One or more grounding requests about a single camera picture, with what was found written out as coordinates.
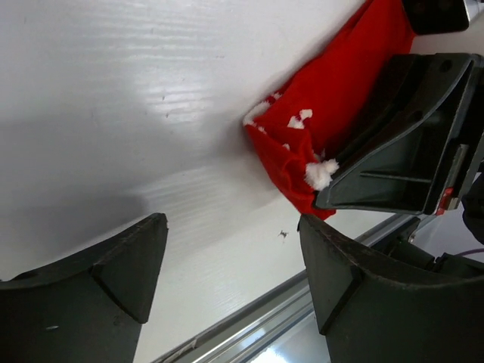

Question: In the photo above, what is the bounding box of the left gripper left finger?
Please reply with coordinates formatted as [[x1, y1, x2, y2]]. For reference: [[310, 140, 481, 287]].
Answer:
[[1, 213, 168, 362]]

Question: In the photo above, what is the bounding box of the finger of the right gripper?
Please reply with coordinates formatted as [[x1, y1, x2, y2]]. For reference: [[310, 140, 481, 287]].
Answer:
[[314, 53, 483, 215]]

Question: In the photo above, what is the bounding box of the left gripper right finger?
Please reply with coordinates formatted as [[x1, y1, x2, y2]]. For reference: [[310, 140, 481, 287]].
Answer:
[[298, 215, 483, 362]]

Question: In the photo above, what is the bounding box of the red sock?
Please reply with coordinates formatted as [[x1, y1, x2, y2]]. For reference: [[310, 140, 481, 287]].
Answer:
[[243, 0, 414, 220]]

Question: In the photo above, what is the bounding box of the aluminium mounting rail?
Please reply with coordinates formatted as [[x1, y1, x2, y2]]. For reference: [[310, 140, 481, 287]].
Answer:
[[150, 213, 420, 363]]

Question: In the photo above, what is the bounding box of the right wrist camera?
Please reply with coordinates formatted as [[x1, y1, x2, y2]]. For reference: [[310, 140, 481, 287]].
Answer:
[[402, 0, 483, 36]]

